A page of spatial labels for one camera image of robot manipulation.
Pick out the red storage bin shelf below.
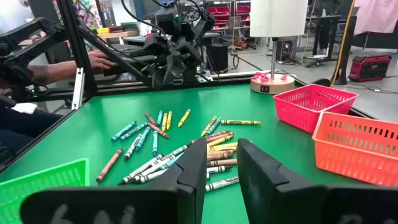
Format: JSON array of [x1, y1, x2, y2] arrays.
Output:
[[206, 0, 251, 29]]

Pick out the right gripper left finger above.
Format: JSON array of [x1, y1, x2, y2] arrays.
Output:
[[20, 138, 208, 224]]

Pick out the person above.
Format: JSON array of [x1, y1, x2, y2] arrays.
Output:
[[0, 105, 63, 166]]

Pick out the black equipment stand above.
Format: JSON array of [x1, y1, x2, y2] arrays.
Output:
[[0, 17, 68, 105]]

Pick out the black desk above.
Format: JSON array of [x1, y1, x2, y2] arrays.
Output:
[[312, 14, 358, 85]]

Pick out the pink plastic basket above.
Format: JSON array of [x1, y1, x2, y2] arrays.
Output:
[[272, 83, 359, 134]]

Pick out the red toolbox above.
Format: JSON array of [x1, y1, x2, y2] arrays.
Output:
[[348, 54, 393, 83]]

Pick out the green plastic basket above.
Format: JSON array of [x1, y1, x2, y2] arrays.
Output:
[[0, 157, 90, 224]]

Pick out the white paper sheet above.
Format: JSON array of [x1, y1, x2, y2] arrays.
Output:
[[11, 102, 39, 115]]

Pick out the black computer tower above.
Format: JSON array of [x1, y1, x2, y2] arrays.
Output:
[[206, 42, 229, 73]]

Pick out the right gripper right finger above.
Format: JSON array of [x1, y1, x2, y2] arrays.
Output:
[[237, 138, 398, 224]]

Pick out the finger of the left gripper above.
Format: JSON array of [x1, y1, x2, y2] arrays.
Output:
[[164, 55, 188, 85], [146, 63, 165, 90]]

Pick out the silver frame bracket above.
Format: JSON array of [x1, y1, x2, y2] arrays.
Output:
[[71, 67, 86, 111]]

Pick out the person's hand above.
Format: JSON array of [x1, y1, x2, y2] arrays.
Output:
[[88, 49, 116, 70]]

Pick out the grey computer tower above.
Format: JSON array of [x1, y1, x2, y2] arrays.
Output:
[[275, 36, 299, 62]]

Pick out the person's forearm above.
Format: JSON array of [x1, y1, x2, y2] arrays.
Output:
[[27, 60, 91, 85]]

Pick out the white shade table lamp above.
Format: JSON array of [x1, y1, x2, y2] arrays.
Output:
[[249, 0, 308, 95]]

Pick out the pink cloth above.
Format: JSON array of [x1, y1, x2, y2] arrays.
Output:
[[353, 0, 398, 35]]

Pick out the dark monitor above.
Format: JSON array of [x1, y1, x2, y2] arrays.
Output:
[[132, 0, 164, 20]]

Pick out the orange plastic basket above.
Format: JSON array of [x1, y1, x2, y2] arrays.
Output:
[[312, 111, 398, 187]]

